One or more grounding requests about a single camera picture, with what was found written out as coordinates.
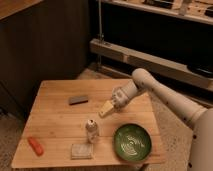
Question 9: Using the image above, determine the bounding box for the green ribbed bowl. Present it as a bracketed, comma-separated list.
[113, 123, 152, 163]

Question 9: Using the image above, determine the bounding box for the orange carrot toy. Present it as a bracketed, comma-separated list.
[27, 137, 44, 156]

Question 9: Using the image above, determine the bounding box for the small white bottle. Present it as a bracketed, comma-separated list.
[85, 119, 99, 143]

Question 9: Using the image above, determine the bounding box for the wooden table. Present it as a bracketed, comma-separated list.
[12, 79, 166, 168]

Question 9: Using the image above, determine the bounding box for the grey rectangular block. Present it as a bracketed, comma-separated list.
[68, 95, 89, 105]

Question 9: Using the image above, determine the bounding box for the wooden shelf bench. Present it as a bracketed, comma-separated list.
[90, 39, 213, 92]

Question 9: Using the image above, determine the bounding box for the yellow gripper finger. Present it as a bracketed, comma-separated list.
[98, 100, 114, 117]

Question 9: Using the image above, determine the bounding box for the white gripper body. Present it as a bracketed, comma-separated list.
[111, 84, 134, 109]

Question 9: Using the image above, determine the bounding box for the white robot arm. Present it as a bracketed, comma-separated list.
[99, 68, 213, 171]

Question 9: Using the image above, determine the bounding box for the metal pole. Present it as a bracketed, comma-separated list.
[98, 0, 104, 43]

